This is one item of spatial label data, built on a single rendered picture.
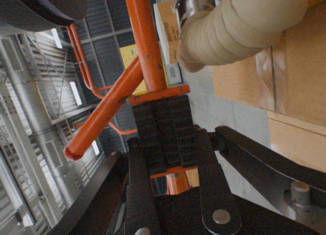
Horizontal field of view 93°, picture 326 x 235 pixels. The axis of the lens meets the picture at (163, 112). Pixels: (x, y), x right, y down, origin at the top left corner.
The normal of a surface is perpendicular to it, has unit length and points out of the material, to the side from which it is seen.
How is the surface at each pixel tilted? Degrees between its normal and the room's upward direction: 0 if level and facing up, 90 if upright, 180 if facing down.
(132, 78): 98
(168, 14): 90
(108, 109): 98
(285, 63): 1
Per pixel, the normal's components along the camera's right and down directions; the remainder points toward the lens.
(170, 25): -0.06, -0.21
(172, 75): 0.04, 0.21
